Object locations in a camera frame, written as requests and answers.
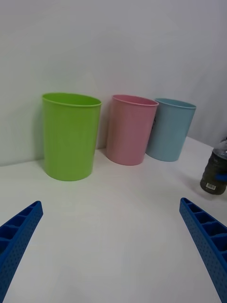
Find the green plastic bin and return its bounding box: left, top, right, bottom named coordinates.
left=42, top=92, right=103, bottom=182

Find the pale blue plastic bin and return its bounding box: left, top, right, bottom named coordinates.
left=146, top=98, right=197, bottom=162

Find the pink plastic bin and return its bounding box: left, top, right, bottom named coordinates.
left=105, top=94, right=159, bottom=166

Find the dark plastic bottle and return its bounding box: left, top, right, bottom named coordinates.
left=200, top=137, right=227, bottom=196

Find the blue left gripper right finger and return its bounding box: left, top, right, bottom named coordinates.
left=179, top=197, right=227, bottom=303

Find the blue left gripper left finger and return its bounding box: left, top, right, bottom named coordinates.
left=0, top=200, right=44, bottom=303

